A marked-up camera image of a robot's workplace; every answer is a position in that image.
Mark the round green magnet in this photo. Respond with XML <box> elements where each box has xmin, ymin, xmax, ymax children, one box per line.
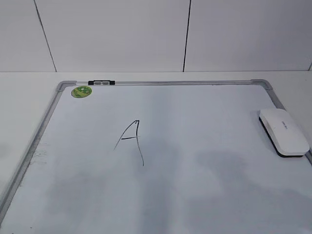
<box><xmin>71</xmin><ymin>86</ymin><xmax>92</xmax><ymax>98</ymax></box>

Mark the white eraser with black felt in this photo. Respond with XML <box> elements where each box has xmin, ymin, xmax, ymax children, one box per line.
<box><xmin>259</xmin><ymin>108</ymin><xmax>310</xmax><ymax>157</ymax></box>

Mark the black and grey board clip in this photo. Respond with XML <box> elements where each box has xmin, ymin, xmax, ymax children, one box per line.
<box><xmin>88</xmin><ymin>80</ymin><xmax>116</xmax><ymax>86</ymax></box>

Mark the white board with grey frame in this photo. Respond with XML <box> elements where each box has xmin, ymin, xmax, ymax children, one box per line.
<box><xmin>0</xmin><ymin>79</ymin><xmax>312</xmax><ymax>234</ymax></box>

